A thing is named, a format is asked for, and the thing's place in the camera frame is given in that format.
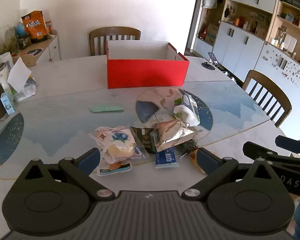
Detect white green blue bag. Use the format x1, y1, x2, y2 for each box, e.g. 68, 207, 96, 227
173, 89, 201, 127

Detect dark leafy clear packet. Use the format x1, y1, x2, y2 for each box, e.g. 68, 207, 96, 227
176, 140, 200, 160

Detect orange snack bag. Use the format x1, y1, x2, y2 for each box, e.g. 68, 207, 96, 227
21, 10, 49, 43

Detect silver brown snack packet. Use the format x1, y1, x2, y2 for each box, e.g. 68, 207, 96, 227
152, 120, 198, 152

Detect small light blue box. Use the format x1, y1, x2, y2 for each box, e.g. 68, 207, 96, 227
0, 92, 17, 115

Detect mint green packet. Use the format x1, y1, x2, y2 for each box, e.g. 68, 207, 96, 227
90, 105, 124, 113

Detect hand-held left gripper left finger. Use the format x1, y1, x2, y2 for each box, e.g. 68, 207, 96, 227
22, 148, 115, 201

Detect white paper and plastic bags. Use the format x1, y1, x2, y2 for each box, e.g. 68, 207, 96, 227
7, 57, 37, 102

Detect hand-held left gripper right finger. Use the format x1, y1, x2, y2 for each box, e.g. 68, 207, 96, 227
181, 147, 278, 201

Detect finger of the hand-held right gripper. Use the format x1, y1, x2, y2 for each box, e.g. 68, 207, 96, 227
276, 135, 300, 155
242, 141, 300, 162

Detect small white teal packet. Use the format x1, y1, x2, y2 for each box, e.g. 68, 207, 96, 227
97, 162, 133, 177

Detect printed blue table mat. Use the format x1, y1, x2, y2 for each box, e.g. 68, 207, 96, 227
0, 81, 277, 173

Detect white patterned desktop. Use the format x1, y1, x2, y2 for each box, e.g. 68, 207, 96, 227
0, 55, 300, 190

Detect white tote bag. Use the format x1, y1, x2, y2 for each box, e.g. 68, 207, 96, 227
202, 0, 218, 9

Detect blue snack packet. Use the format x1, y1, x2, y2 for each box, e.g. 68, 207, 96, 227
155, 146, 179, 170

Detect brown wooden slatted chair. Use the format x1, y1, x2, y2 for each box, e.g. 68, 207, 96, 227
89, 27, 141, 57
242, 70, 292, 128

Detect tan snack packet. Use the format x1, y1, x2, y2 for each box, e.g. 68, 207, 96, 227
190, 149, 208, 174

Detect dark green snack packet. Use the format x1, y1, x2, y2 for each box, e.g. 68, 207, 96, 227
130, 126, 157, 155

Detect glass plant terrarium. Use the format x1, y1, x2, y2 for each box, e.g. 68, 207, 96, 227
0, 25, 18, 55

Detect open cardboard box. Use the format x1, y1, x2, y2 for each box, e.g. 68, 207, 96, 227
11, 52, 38, 67

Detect blueberry bread packet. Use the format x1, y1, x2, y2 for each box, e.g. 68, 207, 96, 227
89, 126, 150, 165

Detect patterned white container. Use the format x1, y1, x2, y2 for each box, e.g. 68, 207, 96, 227
0, 52, 14, 68

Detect grey laptop stand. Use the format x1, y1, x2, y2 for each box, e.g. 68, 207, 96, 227
207, 52, 222, 65

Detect white wooden wall cabinet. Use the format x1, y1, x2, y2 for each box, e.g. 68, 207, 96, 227
190, 0, 300, 130

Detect dark glass jar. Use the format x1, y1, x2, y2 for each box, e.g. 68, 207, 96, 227
16, 34, 32, 50

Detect red cardboard box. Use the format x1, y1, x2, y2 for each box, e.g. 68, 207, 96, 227
105, 40, 190, 89

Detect white wooden sideboard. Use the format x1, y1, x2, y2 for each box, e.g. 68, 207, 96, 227
11, 35, 62, 67

